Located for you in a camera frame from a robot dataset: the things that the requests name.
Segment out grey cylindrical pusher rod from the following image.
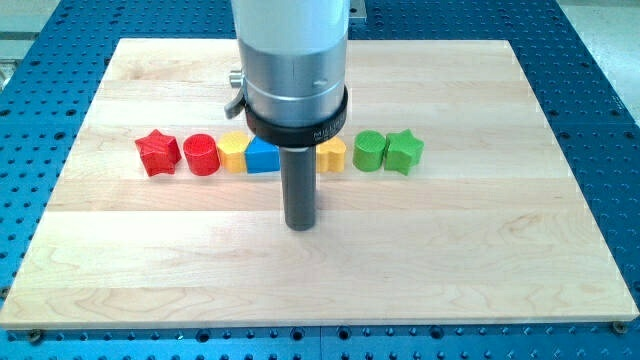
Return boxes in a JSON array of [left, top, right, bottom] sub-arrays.
[[279, 147, 316, 231]]

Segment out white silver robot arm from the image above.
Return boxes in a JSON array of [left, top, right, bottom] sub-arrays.
[[225, 0, 350, 231]]

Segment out blue cube block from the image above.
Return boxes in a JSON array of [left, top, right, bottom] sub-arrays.
[[245, 137, 280, 174]]

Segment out yellow heart block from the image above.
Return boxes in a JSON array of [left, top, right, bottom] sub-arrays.
[[316, 137, 347, 173]]

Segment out yellow pentagon block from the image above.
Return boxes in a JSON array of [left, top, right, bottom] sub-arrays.
[[217, 131, 250, 173]]

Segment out green cylinder block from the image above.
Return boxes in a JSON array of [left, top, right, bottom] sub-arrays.
[[352, 130, 386, 172]]

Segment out red cylinder block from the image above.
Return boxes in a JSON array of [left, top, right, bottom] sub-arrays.
[[183, 134, 220, 176]]

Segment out green star block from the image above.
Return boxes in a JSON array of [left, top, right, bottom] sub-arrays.
[[384, 129, 424, 176]]

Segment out red star block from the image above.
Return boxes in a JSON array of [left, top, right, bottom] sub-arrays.
[[135, 129, 182, 177]]

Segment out light wooden board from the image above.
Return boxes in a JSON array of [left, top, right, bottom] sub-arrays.
[[1, 38, 638, 330]]

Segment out blue perforated metal base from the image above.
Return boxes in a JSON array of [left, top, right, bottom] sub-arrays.
[[1, 1, 639, 359]]

